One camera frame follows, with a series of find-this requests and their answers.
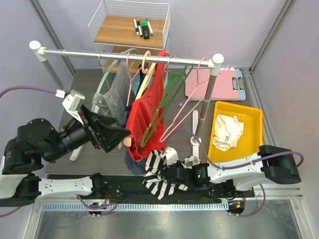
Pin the white wire shelf basket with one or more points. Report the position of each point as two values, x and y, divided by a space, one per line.
112 27

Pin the pink clipboard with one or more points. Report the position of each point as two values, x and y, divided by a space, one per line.
197 82

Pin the mint green hanger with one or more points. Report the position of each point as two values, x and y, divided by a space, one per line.
95 108

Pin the silver clothes rack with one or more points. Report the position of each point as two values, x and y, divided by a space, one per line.
213 64

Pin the green capped marker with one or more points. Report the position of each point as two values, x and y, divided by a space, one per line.
150 27

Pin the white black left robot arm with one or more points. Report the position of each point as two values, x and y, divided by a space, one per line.
39 141

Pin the white slotted cable duct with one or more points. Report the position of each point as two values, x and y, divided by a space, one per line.
79 207

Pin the grey garment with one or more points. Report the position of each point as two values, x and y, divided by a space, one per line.
113 102

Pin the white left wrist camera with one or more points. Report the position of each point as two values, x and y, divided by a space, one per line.
72 102

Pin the green highlighter marker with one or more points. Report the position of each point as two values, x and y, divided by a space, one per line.
145 30

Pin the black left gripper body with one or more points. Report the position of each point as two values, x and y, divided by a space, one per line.
100 140

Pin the red t-shirt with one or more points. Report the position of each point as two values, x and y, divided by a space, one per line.
141 114

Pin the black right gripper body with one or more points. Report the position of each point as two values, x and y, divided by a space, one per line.
178 164

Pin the navy blue garment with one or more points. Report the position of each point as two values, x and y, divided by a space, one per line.
137 168

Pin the yellow plastic tray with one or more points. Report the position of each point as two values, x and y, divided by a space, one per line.
252 136

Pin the white tank top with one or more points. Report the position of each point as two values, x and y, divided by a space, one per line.
227 132

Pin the black white marker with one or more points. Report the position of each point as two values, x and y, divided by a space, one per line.
139 28
136 26

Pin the wooden hanger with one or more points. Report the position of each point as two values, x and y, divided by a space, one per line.
148 74

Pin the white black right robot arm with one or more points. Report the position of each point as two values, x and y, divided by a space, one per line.
268 164

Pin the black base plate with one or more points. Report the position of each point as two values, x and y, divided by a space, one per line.
130 190

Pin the black white striped top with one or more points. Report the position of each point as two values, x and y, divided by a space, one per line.
154 180

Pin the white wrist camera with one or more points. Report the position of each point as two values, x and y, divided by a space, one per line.
72 102
170 156

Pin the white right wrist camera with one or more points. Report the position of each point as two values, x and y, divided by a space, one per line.
170 156

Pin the green plastic hanger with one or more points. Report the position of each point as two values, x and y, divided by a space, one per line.
172 87

